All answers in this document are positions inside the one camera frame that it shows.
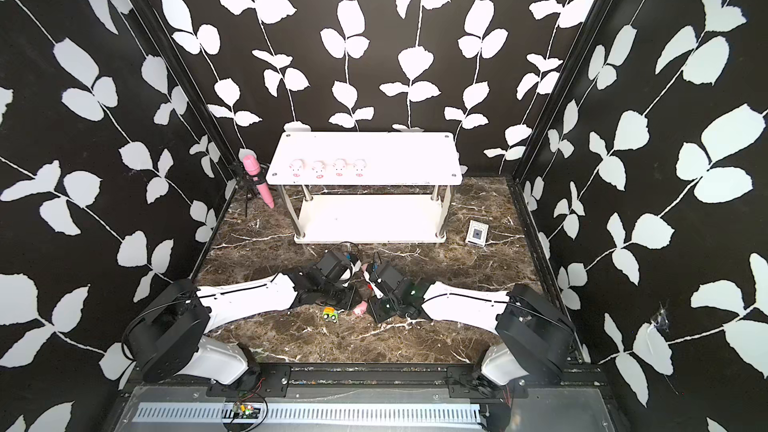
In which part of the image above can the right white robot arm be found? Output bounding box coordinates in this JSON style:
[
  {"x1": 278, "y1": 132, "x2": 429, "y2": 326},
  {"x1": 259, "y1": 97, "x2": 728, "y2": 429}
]
[{"x1": 368, "y1": 279, "x2": 574, "y2": 387}]

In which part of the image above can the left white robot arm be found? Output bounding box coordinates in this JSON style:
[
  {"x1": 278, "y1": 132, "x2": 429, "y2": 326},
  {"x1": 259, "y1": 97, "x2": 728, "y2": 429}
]
[{"x1": 121, "y1": 250, "x2": 361, "y2": 391}]

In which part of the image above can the green cement mixer truck toy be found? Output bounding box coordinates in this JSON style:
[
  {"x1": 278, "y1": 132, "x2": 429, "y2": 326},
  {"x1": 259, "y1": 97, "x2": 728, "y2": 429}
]
[{"x1": 322, "y1": 307, "x2": 339, "y2": 323}]

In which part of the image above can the white two-tier shelf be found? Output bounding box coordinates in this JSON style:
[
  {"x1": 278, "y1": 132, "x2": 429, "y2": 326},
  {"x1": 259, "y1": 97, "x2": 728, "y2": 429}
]
[{"x1": 267, "y1": 132, "x2": 463, "y2": 244}]

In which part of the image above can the white square tag card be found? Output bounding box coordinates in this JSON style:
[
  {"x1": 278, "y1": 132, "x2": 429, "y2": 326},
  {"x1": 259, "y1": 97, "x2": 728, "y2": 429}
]
[{"x1": 465, "y1": 220, "x2": 489, "y2": 247}]

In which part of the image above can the pink microphone on stand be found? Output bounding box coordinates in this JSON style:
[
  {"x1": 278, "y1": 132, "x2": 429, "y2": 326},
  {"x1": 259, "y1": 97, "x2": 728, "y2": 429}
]
[{"x1": 236, "y1": 153, "x2": 275, "y2": 215}]

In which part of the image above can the small green circuit board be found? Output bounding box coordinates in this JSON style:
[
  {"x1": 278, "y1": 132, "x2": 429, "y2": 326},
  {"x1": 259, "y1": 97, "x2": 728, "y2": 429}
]
[{"x1": 226, "y1": 403, "x2": 262, "y2": 422}]

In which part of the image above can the white perforated vent strip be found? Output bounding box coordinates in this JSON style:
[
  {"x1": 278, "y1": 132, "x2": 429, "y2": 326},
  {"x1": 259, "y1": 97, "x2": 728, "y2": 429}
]
[{"x1": 130, "y1": 402, "x2": 484, "y2": 427}]

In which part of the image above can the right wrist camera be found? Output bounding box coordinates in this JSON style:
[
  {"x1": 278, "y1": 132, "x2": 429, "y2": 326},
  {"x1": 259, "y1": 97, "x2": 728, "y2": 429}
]
[{"x1": 366, "y1": 262, "x2": 408, "y2": 298}]

